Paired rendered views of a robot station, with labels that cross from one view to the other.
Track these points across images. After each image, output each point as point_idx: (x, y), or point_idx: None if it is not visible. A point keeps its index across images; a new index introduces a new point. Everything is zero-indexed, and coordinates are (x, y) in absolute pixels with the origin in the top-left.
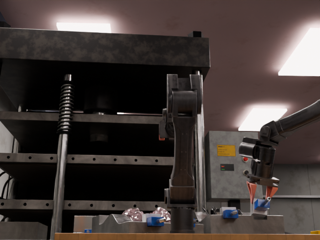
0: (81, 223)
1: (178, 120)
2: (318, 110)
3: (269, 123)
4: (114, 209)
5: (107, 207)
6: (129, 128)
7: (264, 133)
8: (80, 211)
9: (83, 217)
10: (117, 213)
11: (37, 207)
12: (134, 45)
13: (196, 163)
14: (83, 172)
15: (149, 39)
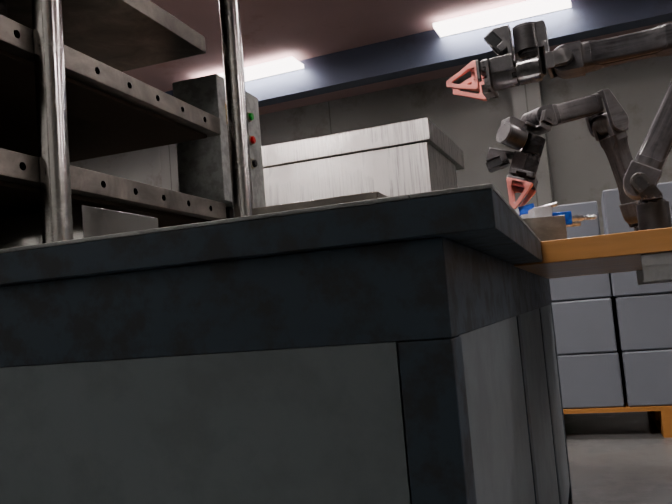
0: (95, 224)
1: None
2: (595, 106)
3: (548, 106)
4: (137, 199)
5: (127, 193)
6: (100, 15)
7: (548, 117)
8: (73, 196)
9: (96, 211)
10: (129, 209)
11: (1, 169)
12: None
13: (241, 132)
14: (3, 92)
15: None
